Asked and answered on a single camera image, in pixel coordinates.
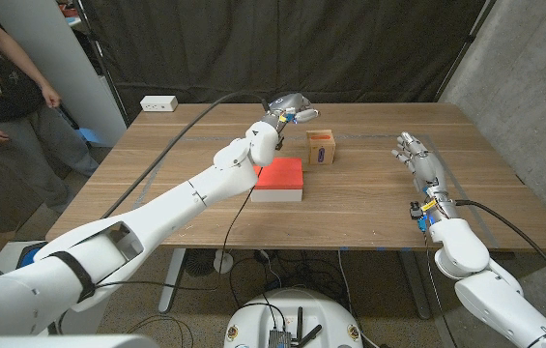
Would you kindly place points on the white robot torso base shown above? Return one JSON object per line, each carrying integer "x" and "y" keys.
{"x": 311, "y": 309}

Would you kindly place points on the red box with white base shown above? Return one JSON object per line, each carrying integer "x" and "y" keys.
{"x": 282, "y": 176}

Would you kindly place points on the wooden box with coin slots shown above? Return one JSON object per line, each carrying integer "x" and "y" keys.
{"x": 322, "y": 153}

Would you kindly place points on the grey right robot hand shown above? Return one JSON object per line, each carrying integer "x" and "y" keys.
{"x": 426, "y": 169}

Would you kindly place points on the white table leg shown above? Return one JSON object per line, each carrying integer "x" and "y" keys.
{"x": 172, "y": 270}

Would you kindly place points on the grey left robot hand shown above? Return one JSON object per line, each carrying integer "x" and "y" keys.
{"x": 289, "y": 105}

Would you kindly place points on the white power strip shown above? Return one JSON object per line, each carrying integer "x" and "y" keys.
{"x": 158, "y": 103}

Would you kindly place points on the grey radio module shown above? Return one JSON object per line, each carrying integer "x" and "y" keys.
{"x": 279, "y": 339}

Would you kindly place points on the black floor fan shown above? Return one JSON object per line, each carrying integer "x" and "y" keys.
{"x": 199, "y": 263}

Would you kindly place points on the black curtain backdrop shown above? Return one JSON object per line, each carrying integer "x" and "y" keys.
{"x": 350, "y": 48}

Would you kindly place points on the grey table leg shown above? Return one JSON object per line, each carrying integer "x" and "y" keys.
{"x": 415, "y": 285}

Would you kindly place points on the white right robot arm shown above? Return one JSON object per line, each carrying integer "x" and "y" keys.
{"x": 480, "y": 285}

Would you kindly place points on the black antenna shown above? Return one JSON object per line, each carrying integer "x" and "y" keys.
{"x": 299, "y": 321}
{"x": 312, "y": 335}

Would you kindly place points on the black stand pole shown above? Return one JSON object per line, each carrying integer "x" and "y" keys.
{"x": 118, "y": 99}
{"x": 466, "y": 48}

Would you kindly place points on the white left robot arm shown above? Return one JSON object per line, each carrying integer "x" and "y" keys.
{"x": 171, "y": 212}

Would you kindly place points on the white panel board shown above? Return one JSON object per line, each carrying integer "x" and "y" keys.
{"x": 94, "y": 72}

